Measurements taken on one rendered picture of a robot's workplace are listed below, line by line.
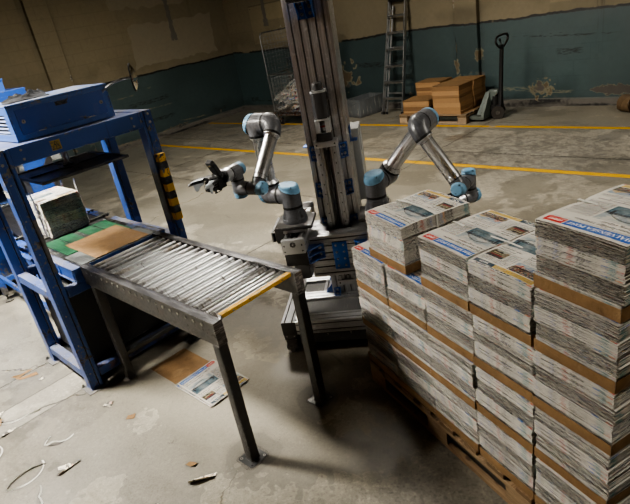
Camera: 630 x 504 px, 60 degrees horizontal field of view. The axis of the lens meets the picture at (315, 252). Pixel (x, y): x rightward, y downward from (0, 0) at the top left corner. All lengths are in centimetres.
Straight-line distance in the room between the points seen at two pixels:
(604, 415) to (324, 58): 220
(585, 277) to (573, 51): 745
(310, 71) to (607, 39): 617
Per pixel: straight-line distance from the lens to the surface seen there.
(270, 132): 302
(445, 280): 213
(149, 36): 1237
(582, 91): 900
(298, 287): 266
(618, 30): 875
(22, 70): 1125
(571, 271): 165
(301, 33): 315
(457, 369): 231
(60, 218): 422
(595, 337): 169
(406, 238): 231
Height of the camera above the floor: 194
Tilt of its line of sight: 24 degrees down
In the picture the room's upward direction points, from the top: 11 degrees counter-clockwise
